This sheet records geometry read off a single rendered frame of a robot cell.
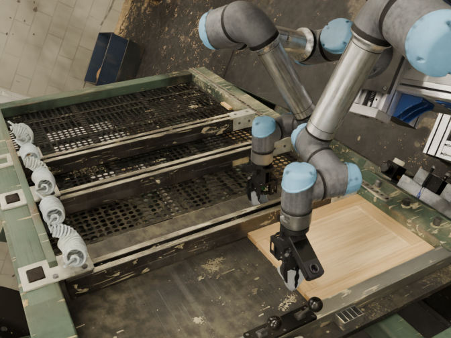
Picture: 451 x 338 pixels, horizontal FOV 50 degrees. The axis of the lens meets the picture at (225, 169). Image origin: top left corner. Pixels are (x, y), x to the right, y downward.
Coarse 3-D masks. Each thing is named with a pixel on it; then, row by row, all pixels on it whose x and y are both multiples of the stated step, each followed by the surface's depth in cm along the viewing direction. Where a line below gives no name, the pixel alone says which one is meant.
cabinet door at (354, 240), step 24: (312, 216) 170; (336, 216) 170; (360, 216) 170; (384, 216) 169; (264, 240) 158; (312, 240) 159; (336, 240) 159; (360, 240) 158; (384, 240) 158; (408, 240) 158; (336, 264) 148; (360, 264) 148; (384, 264) 148; (312, 288) 139; (336, 288) 139
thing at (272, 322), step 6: (270, 318) 112; (276, 318) 112; (270, 324) 111; (276, 324) 111; (282, 324) 112; (258, 330) 121; (264, 330) 118; (270, 330) 112; (276, 330) 112; (258, 336) 120; (264, 336) 121
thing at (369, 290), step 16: (432, 256) 148; (448, 256) 148; (384, 272) 142; (400, 272) 142; (416, 272) 142; (432, 272) 147; (352, 288) 136; (368, 288) 136; (384, 288) 137; (336, 304) 131; (352, 304) 132; (320, 320) 128; (288, 336) 123
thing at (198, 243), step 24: (240, 216) 162; (264, 216) 162; (168, 240) 151; (192, 240) 151; (216, 240) 156; (96, 264) 142; (120, 264) 141; (144, 264) 146; (168, 264) 151; (24, 288) 127; (72, 288) 137; (96, 288) 141
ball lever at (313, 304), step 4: (316, 296) 118; (308, 300) 118; (312, 300) 117; (316, 300) 117; (320, 300) 117; (308, 304) 117; (312, 304) 116; (316, 304) 116; (320, 304) 116; (308, 308) 120; (312, 308) 116; (316, 308) 116; (320, 308) 116; (300, 312) 126; (304, 312) 123; (316, 312) 117; (296, 316) 125; (300, 316) 125; (304, 316) 126
